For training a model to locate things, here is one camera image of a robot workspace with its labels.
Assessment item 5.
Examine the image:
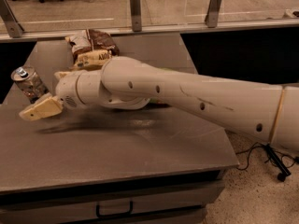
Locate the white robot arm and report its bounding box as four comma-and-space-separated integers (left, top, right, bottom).
20, 56, 299, 153

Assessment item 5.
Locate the metal glass bracket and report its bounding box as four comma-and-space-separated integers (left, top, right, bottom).
0, 0, 24, 38
130, 0, 142, 32
205, 0, 222, 28

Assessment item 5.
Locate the middle metal glass bracket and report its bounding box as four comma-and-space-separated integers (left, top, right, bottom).
130, 0, 142, 32

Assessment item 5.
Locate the black drawer handle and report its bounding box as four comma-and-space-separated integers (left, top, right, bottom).
95, 201, 134, 219

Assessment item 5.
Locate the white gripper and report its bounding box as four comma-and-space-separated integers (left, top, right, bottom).
19, 71, 82, 121

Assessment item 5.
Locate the green chip bag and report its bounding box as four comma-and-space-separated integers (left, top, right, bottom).
149, 67, 174, 106

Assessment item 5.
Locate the left metal glass bracket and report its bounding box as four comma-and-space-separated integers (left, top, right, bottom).
0, 0, 24, 38

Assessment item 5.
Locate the brown chip bag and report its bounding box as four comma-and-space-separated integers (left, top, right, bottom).
65, 29, 120, 71

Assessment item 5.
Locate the black stand leg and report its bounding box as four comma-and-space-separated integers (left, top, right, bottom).
263, 145, 299, 182

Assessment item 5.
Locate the grey cabinet drawer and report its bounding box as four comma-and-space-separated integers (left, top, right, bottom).
0, 180, 224, 224

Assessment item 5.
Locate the right metal glass bracket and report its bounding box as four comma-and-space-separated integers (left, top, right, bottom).
205, 0, 222, 28

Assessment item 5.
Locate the black floor cable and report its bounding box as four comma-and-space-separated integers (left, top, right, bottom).
235, 141, 299, 172

